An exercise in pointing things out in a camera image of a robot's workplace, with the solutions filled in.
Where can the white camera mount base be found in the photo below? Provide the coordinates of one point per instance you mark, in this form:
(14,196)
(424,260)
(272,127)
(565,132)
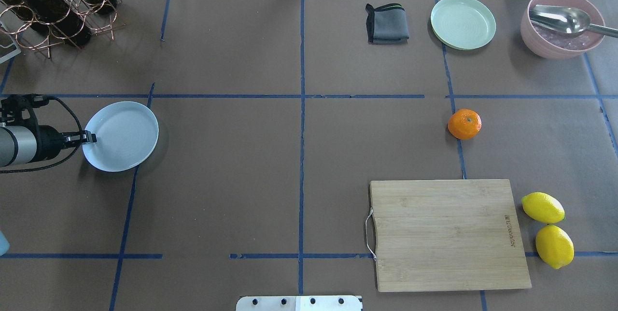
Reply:
(300,303)

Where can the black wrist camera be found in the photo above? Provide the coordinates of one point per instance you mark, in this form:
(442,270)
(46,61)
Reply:
(18,110)

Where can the orange fruit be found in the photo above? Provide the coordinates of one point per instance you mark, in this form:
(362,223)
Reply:
(464,124)

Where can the large metal spoon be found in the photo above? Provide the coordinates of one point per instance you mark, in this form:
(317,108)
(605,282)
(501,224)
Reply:
(567,20)

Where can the folded grey cloth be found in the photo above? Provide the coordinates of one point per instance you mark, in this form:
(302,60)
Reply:
(387,24)

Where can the upper yellow lemon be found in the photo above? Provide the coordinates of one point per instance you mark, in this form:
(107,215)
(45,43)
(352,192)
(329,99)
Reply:
(543,208)

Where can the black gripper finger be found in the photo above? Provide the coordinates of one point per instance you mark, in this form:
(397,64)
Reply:
(86,137)

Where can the yellow lemon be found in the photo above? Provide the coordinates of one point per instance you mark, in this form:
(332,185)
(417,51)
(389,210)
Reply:
(554,246)
(543,208)

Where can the dark green wine bottle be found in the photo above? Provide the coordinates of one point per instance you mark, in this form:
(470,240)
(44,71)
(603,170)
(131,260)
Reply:
(62,21)

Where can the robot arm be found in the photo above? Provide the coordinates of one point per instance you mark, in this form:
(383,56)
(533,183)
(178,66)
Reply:
(20,145)

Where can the copper wire bottle rack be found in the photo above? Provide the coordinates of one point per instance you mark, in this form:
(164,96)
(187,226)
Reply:
(40,25)

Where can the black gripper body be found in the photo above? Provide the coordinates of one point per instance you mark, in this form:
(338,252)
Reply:
(48,143)

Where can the pink bowl with ice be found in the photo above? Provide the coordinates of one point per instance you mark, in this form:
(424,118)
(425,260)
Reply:
(553,45)

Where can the light blue plate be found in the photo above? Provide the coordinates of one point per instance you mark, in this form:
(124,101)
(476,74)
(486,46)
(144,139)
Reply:
(126,133)

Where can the light green plate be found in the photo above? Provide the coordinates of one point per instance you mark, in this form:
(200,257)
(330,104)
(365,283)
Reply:
(464,25)

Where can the lower yellow lemon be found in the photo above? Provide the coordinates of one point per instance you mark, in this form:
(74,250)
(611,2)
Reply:
(554,246)

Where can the bamboo cutting board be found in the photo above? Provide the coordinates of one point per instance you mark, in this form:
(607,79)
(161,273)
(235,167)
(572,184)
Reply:
(446,235)

